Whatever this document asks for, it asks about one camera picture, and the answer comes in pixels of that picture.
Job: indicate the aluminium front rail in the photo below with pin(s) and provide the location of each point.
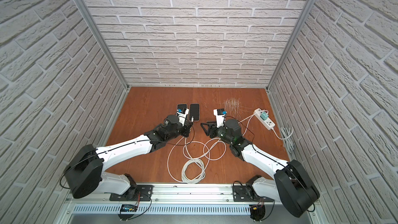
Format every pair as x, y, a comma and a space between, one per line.
169, 193

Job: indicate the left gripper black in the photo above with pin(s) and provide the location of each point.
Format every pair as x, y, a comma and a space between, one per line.
185, 127

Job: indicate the green-cased smartphone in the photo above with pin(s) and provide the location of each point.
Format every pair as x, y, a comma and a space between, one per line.
181, 107

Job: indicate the white power strip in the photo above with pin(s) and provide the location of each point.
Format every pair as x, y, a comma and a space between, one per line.
268, 123

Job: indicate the small circuit board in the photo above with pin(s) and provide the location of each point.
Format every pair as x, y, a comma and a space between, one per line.
128, 208
257, 212

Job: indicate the left small circuit board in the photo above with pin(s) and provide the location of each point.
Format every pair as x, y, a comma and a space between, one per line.
128, 208

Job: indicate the aluminium frame post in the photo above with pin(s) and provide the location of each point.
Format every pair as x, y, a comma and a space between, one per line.
88, 18
296, 30

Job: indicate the pink-cased smartphone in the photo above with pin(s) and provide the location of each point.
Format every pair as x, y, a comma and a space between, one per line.
194, 112

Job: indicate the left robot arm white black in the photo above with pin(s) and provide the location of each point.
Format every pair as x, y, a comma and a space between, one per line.
86, 173

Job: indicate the teal USB charger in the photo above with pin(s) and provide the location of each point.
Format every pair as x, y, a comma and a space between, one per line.
264, 115

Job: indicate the aluminium frame post right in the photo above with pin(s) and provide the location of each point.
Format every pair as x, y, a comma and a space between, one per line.
296, 30

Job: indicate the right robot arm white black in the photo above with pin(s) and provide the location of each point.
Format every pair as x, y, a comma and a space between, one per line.
290, 184

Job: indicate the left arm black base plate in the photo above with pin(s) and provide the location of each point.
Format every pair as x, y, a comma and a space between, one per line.
135, 192

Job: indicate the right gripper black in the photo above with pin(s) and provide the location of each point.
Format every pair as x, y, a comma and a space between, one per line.
210, 129

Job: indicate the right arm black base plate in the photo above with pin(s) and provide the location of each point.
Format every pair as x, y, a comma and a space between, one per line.
246, 193

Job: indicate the aluminium frame post left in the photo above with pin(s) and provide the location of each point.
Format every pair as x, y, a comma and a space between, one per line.
88, 18

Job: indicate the right small circuit board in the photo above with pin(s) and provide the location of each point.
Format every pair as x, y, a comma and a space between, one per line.
257, 212

